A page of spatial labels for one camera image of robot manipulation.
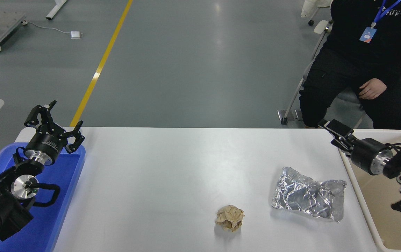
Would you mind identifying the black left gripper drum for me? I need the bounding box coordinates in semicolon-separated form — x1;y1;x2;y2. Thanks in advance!
25;130;69;163

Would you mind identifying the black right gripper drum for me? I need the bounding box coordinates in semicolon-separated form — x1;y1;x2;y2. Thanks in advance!
349;138;387;175

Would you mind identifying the silver foil tray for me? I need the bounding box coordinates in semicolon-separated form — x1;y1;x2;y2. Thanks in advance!
271;166;347;222

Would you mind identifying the tan paper ball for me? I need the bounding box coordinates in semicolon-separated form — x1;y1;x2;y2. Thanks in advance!
215;205;245;232

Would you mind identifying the person's right hand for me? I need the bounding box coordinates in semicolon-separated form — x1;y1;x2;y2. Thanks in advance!
359;78;387;100

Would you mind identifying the blue plastic tray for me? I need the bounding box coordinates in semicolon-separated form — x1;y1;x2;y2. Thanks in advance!
0;143;86;252

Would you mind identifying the large pale plastic bin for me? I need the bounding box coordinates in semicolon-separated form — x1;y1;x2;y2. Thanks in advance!
338;129;401;252

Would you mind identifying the person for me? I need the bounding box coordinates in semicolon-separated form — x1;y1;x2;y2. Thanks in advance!
298;0;401;131

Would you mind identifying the grey office chair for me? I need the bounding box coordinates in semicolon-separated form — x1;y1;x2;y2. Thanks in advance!
277;19;401;132

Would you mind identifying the grey wheeled platform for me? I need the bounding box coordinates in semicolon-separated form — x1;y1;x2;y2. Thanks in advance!
0;12;28;53

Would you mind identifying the white metal table leg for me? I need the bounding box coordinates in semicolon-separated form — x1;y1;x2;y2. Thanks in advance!
45;0;68;20

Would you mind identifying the white draped rolling chair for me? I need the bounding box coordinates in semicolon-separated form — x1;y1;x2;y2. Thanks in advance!
300;0;333;26

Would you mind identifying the white floor cable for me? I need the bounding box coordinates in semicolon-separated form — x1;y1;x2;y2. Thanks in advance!
21;21;72;35

